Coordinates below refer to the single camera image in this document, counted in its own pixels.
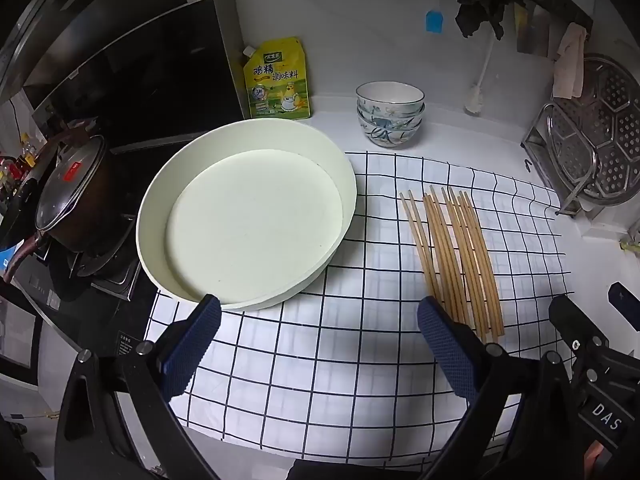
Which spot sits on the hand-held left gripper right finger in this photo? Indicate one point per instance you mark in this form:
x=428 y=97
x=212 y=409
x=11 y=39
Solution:
x=450 y=345

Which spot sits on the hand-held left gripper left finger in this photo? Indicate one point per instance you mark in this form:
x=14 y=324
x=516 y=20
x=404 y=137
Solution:
x=195 y=340

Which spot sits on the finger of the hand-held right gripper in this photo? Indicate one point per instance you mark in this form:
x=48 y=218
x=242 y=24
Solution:
x=625 y=300
x=570 y=320

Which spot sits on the row of wooden chopsticks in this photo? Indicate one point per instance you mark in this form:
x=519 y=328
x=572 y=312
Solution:
x=462 y=260

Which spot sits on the round white tray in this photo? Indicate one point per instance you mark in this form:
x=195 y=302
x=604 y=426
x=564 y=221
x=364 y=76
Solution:
x=250 y=220

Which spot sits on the white black checked cloth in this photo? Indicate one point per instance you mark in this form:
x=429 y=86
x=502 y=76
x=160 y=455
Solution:
x=350 y=360

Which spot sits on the dark cooking pot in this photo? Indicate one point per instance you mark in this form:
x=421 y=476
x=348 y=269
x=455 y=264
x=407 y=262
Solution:
x=95 y=200

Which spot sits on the perforated steel steamer plate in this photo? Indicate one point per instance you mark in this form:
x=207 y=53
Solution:
x=615 y=125

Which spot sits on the blue white box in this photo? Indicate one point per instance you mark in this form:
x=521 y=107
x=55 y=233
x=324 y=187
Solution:
x=10 y=260

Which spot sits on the glass pot lid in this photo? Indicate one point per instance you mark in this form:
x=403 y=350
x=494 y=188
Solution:
x=65 y=185

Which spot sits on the pale pink cloth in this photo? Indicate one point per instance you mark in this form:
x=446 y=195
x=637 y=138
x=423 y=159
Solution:
x=567 y=70

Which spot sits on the row of condiment bottles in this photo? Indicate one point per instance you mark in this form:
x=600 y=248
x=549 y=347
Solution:
x=20 y=160

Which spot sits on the yellow seasoning pouch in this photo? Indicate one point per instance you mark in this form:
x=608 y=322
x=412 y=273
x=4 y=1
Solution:
x=277 y=85

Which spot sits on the black range hood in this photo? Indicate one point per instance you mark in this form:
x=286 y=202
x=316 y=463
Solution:
x=150 y=70

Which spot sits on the blue silicone spatula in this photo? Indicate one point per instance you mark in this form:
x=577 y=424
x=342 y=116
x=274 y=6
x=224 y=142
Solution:
x=434 y=22

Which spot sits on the dark hanging cloth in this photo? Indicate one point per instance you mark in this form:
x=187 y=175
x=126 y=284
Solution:
x=475 y=10

